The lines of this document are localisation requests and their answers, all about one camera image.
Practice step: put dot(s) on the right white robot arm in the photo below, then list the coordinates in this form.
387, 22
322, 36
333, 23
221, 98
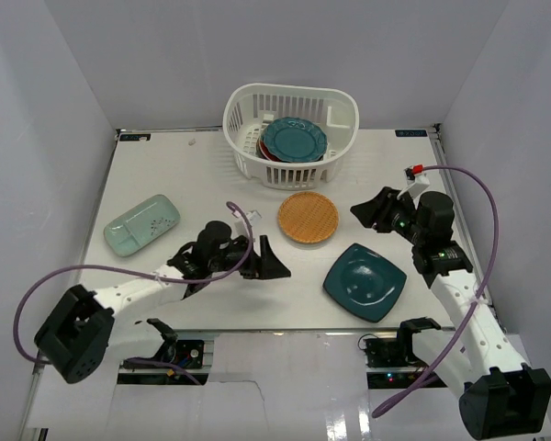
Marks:
498, 393

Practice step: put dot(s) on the teal scalloped round plate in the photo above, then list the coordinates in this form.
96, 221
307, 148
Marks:
294, 140

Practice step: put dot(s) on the red teal floral plate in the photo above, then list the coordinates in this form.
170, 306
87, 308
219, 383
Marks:
266, 154

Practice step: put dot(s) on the red rimmed cream plate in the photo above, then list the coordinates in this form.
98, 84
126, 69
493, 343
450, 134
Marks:
257, 147

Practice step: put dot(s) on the woven bamboo round plate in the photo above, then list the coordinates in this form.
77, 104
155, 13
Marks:
308, 218

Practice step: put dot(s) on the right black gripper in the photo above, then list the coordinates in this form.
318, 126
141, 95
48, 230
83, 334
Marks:
380, 208

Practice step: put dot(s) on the white plastic dish bin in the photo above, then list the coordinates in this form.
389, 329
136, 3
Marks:
252, 107

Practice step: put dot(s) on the right blue table label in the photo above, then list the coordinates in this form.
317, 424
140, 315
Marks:
411, 133

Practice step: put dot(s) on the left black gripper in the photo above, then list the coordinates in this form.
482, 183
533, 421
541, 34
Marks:
257, 260

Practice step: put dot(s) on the dark teal square plate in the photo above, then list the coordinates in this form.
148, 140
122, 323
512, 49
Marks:
364, 283

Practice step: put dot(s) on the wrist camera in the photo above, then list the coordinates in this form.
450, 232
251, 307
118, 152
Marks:
417, 182
240, 227

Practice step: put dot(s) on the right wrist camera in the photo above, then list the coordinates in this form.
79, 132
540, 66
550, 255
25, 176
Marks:
417, 182

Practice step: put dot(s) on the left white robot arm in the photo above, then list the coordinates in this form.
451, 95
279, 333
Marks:
86, 324

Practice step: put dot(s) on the pale green rectangular plate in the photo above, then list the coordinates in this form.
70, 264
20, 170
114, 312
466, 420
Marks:
138, 227

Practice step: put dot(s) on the left blue table label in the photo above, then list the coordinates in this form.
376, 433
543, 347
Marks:
134, 137

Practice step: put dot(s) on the blue table label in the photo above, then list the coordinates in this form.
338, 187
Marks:
411, 133
134, 137

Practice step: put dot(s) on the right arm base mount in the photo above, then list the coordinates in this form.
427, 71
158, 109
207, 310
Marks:
390, 361

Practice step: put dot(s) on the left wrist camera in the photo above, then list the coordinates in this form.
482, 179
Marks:
240, 227

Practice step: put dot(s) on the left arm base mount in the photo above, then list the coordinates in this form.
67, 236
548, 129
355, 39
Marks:
177, 361

